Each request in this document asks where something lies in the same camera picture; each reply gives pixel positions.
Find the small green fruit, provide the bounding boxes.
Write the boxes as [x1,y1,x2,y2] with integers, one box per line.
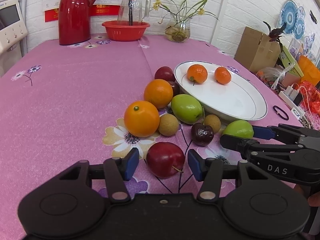
[222,120,254,139]

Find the dark cherry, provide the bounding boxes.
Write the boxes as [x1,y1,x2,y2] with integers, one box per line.
[191,122,214,146]

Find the brown longan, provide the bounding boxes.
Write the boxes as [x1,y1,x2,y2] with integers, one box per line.
[158,114,179,137]
[204,114,221,133]

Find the red apple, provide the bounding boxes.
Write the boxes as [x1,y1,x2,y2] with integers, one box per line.
[145,142,185,179]

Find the large orange green navel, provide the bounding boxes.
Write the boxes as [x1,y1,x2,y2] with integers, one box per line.
[124,101,160,138]

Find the white power strip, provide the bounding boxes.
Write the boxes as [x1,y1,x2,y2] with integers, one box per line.
[278,85,305,119]

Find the white oval plate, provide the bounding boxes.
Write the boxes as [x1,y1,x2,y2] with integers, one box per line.
[174,61,268,121]

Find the white plastic bag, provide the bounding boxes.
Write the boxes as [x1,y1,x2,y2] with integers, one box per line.
[258,64,295,90]

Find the orange plastic container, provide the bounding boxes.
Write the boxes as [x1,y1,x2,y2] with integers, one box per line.
[298,55,320,86]

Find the large green mango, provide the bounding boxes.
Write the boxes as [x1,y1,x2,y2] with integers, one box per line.
[171,94,203,125]

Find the small mandarin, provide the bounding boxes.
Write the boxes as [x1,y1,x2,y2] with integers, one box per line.
[214,67,232,85]

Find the pink floral tablecloth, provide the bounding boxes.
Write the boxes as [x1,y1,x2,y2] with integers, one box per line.
[1,34,287,239]

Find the mandarin with stem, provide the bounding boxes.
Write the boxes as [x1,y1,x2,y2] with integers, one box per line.
[187,64,208,84]

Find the large orange rear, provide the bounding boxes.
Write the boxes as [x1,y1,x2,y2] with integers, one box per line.
[143,79,173,109]

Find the cardboard box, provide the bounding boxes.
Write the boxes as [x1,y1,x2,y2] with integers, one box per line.
[234,27,281,73]

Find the small dark plum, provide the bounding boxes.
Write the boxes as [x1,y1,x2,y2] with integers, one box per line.
[168,81,180,96]

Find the dark red leaf plant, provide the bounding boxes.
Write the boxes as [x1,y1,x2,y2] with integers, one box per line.
[263,21,287,52]

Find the dark red plum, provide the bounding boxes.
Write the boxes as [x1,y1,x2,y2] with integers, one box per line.
[154,66,175,82]

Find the glass vase with plant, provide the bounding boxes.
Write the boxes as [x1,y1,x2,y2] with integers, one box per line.
[150,0,219,43]

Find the red plastic basin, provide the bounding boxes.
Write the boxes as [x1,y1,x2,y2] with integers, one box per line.
[102,21,150,42]

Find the red thermos jug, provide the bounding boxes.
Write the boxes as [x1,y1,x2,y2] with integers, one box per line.
[58,0,96,46]

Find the glass pitcher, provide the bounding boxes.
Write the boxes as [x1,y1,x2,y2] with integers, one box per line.
[117,0,151,26]

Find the white appliance with screen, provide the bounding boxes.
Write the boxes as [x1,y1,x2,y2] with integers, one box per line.
[0,0,28,76]

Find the black hair tie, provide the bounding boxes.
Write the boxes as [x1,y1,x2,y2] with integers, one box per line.
[272,105,290,121]

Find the blue decorative wall plates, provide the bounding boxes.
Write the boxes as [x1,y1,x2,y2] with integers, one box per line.
[277,0,306,40]

